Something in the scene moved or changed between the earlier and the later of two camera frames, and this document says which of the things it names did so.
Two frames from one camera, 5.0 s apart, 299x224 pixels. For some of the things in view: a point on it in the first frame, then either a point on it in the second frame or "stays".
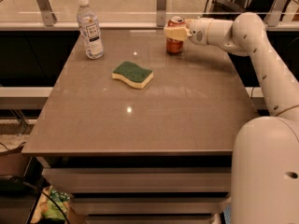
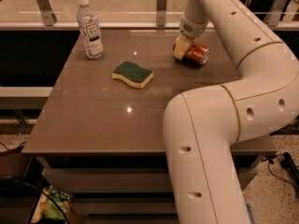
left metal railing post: [43, 2] stays
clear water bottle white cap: [90, 29] stays
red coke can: [175, 46] → [196, 54]
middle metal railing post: [161, 6] stays
